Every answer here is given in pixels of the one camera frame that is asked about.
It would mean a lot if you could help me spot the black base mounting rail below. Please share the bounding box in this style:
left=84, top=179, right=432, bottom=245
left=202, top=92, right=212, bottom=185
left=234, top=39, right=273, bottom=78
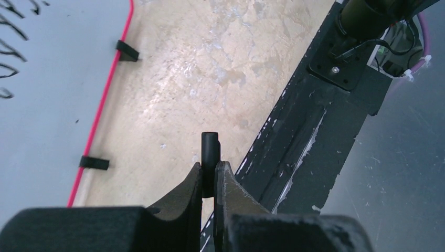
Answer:
left=199, top=0, right=394, bottom=252

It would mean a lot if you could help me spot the black marker cap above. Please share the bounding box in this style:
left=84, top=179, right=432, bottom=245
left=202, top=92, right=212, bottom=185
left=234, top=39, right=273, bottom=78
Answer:
left=201, top=132, right=221, bottom=198

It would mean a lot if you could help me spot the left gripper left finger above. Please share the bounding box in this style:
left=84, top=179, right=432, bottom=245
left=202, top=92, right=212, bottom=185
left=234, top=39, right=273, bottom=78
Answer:
left=1, top=163, right=203, bottom=251

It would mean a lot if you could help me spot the black whiteboard stand foot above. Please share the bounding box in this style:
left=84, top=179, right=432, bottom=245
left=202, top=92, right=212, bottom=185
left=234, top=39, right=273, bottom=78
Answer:
left=79, top=155, right=110, bottom=171

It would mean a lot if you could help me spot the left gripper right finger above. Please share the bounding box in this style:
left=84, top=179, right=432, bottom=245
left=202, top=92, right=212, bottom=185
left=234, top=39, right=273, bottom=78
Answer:
left=213, top=161, right=373, bottom=251

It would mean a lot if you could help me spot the red-framed whiteboard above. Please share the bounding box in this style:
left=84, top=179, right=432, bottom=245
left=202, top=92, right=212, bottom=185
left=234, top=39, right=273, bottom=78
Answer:
left=1, top=1, right=134, bottom=224

